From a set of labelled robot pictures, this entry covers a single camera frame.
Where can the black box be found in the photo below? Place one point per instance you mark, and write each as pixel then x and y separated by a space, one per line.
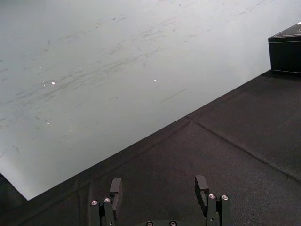
pixel 285 49

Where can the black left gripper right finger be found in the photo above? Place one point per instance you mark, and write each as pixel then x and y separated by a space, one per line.
pixel 211 207

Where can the black table cloth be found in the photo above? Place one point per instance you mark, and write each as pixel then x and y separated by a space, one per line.
pixel 188 164

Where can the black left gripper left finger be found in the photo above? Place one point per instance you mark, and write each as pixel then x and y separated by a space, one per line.
pixel 115 197

